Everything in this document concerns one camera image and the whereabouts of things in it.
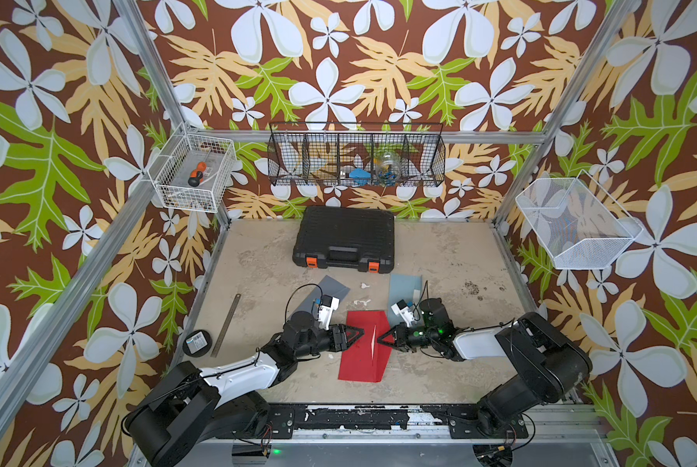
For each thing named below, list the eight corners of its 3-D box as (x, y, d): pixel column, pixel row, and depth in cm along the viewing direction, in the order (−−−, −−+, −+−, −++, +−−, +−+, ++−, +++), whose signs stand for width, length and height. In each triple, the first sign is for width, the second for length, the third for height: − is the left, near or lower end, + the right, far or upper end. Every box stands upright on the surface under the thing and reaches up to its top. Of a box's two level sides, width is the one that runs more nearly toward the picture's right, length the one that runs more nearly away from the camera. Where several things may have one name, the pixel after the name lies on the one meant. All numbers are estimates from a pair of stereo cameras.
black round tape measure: (181, 357, 87) (178, 354, 85) (190, 332, 92) (187, 329, 90) (208, 357, 87) (205, 354, 85) (216, 332, 92) (213, 329, 90)
